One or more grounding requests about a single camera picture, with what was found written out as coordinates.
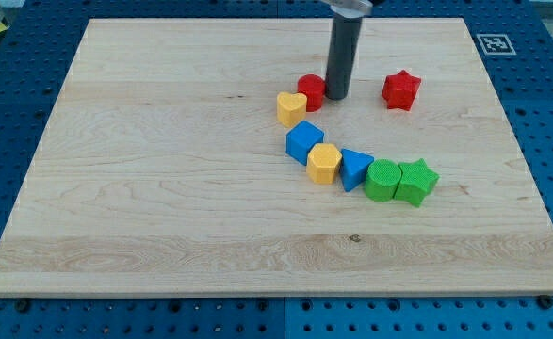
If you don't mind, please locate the green cylinder block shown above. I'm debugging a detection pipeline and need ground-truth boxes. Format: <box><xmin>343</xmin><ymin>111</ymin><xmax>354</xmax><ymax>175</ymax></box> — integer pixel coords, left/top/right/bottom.
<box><xmin>364</xmin><ymin>159</ymin><xmax>402</xmax><ymax>202</ymax></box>

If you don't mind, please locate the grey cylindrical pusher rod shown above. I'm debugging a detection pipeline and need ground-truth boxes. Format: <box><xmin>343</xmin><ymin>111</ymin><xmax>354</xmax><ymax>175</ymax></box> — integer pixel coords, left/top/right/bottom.
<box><xmin>325</xmin><ymin>13</ymin><xmax>363</xmax><ymax>101</ymax></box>

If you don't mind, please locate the white fiducial marker tag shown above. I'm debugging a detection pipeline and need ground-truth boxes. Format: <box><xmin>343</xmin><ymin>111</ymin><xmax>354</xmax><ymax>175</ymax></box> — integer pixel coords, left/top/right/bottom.
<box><xmin>477</xmin><ymin>33</ymin><xmax>516</xmax><ymax>56</ymax></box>

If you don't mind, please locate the silver rod mount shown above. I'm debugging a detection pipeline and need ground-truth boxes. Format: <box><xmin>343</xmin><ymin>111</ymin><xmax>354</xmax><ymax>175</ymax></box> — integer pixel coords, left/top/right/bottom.
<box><xmin>321</xmin><ymin>0</ymin><xmax>373</xmax><ymax>18</ymax></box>

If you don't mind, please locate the green star block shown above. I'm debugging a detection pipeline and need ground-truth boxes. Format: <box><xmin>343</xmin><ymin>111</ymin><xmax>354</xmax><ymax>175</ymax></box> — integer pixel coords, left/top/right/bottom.
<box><xmin>394</xmin><ymin>158</ymin><xmax>439</xmax><ymax>207</ymax></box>

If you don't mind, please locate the red cylinder block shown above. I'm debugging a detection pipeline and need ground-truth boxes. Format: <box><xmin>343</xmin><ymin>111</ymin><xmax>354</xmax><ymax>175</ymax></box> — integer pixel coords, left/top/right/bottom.
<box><xmin>297</xmin><ymin>74</ymin><xmax>326</xmax><ymax>112</ymax></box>

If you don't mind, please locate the red star block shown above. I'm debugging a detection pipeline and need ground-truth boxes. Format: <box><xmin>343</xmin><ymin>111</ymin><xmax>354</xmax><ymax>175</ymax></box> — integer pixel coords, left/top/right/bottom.
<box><xmin>382</xmin><ymin>70</ymin><xmax>422</xmax><ymax>111</ymax></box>

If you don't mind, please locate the blue cube block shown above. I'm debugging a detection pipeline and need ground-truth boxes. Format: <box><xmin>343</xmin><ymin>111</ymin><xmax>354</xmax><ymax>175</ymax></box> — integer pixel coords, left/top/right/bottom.
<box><xmin>285</xmin><ymin>121</ymin><xmax>324</xmax><ymax>166</ymax></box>

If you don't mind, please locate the wooden board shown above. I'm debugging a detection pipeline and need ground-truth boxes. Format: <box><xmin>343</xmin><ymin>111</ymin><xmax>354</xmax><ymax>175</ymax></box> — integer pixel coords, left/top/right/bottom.
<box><xmin>0</xmin><ymin>18</ymin><xmax>553</xmax><ymax>298</ymax></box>

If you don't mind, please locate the yellow hexagon block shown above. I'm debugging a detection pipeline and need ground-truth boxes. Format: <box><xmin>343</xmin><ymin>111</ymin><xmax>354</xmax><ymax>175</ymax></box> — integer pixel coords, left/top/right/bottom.
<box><xmin>306</xmin><ymin>143</ymin><xmax>342</xmax><ymax>185</ymax></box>

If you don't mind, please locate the blue triangle block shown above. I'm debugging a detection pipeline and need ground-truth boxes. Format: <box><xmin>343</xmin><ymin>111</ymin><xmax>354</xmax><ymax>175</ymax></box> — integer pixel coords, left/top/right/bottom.
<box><xmin>340</xmin><ymin>149</ymin><xmax>374</xmax><ymax>192</ymax></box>

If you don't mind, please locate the yellow heart block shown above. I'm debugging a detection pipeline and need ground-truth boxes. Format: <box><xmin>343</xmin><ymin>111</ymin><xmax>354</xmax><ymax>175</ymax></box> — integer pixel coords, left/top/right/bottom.
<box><xmin>277</xmin><ymin>92</ymin><xmax>307</xmax><ymax>128</ymax></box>

